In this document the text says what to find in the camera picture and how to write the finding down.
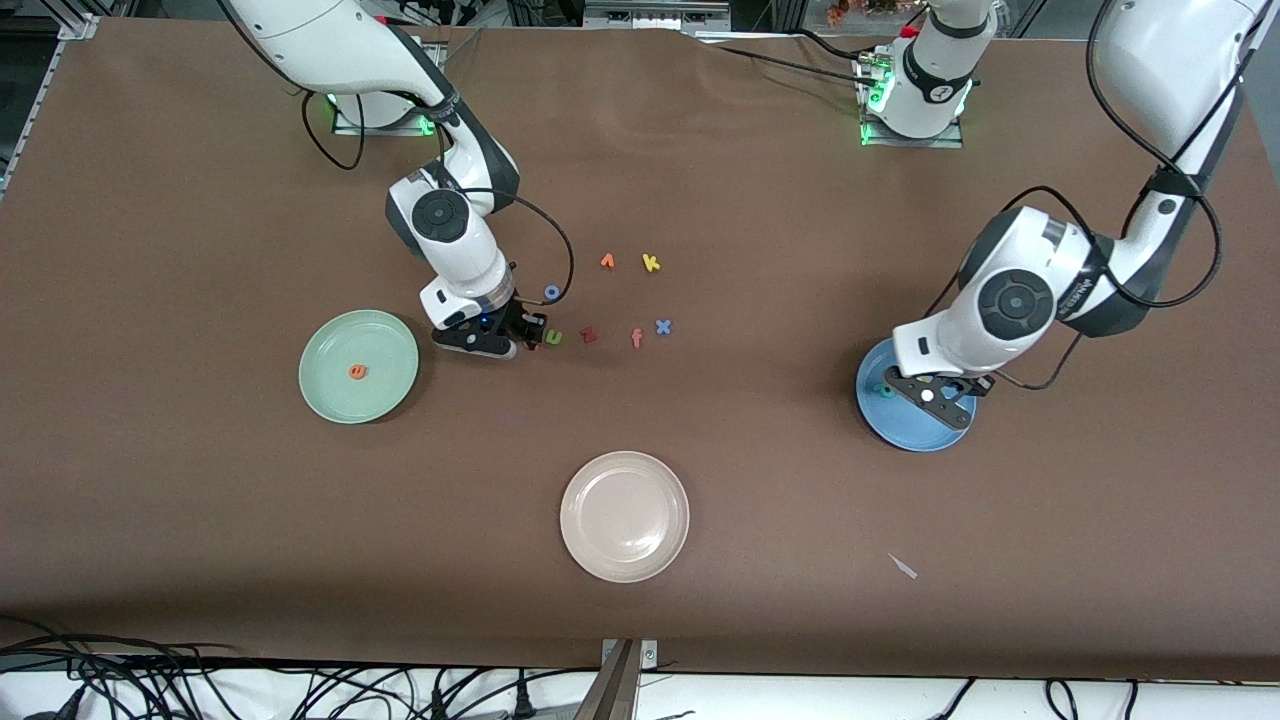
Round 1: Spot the black base cable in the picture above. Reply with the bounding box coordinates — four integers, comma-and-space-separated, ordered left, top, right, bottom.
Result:
700, 35, 881, 86

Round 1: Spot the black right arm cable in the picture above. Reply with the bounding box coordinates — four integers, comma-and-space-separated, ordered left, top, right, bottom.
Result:
300, 90, 576, 306

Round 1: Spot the aluminium profile post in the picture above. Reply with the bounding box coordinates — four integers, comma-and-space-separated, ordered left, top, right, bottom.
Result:
572, 640, 641, 720

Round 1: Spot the grey metal box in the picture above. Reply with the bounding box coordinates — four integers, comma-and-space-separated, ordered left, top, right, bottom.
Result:
583, 0, 731, 31

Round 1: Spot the green plate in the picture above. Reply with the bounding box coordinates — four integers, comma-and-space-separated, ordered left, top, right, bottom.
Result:
298, 309, 420, 426

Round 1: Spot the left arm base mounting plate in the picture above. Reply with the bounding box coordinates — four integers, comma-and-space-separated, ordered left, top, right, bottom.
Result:
858, 50, 967, 149

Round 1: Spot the aluminium table edge rail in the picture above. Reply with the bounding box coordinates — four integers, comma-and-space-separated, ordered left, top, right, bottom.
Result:
0, 12, 101, 201

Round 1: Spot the blue plate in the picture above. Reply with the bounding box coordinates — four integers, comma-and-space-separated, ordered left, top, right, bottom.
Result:
856, 338, 978, 453

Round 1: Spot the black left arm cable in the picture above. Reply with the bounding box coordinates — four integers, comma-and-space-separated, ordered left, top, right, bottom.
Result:
920, 0, 1223, 391

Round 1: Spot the beige plate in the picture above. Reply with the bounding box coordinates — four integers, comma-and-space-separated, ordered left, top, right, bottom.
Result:
559, 451, 691, 584

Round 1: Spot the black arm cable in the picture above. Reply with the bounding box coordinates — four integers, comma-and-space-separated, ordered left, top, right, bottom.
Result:
920, 0, 1223, 391
300, 90, 576, 306

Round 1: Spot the black cable tangle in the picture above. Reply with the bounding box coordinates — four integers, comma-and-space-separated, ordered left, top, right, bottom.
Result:
0, 615, 601, 720

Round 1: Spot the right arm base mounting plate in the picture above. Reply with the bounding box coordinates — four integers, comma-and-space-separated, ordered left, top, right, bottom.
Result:
333, 95, 441, 137

